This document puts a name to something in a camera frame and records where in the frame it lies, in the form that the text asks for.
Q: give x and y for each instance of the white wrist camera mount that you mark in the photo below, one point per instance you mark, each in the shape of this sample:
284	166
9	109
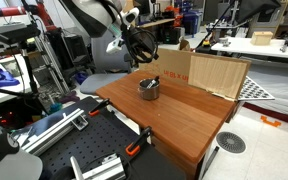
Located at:
114	45

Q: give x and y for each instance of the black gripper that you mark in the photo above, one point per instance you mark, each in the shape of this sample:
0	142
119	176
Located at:
143	45

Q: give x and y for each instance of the grey metal table leg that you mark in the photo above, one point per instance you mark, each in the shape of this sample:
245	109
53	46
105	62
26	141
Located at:
210	161

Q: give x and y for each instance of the beige equipment rack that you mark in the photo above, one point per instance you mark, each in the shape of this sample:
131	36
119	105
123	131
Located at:
284	16

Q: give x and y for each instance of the black and white calibration board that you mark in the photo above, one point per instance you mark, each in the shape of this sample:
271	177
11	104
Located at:
255	90

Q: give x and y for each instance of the orange floor bracket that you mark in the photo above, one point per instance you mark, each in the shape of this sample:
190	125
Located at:
270	121

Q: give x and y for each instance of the black perforated breadboard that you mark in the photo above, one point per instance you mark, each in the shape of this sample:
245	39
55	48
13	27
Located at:
94	140

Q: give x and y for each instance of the white work table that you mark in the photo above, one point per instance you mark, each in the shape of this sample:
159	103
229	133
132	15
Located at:
260	50

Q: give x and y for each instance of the grey tape roll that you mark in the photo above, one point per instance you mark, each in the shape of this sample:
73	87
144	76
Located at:
224	41

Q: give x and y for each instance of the black photo softbox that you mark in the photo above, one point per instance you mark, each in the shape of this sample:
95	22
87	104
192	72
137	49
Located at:
257	8

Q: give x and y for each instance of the thick aluminium profile rail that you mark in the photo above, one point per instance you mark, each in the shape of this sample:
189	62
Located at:
100	170

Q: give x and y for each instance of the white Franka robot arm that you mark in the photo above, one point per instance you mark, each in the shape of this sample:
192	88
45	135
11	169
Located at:
90	16

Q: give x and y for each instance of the black marker with white end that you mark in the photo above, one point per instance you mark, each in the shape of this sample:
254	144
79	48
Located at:
153	82

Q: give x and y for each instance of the round metal floor drain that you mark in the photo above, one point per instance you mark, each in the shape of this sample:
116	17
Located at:
231	142

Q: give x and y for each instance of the small steel pot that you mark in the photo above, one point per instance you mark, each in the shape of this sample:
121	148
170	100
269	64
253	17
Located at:
149	94

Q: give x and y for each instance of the brown cardboard board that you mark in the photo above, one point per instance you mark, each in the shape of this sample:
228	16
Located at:
217	76

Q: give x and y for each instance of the aluminium rail with black plate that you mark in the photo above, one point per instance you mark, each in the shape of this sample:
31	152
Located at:
50	131

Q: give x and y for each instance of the yellow emergency stop button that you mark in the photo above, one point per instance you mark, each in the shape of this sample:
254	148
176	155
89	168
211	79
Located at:
206	43

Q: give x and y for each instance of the red cylinder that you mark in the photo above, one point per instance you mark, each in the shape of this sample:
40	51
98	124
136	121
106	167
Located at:
9	11

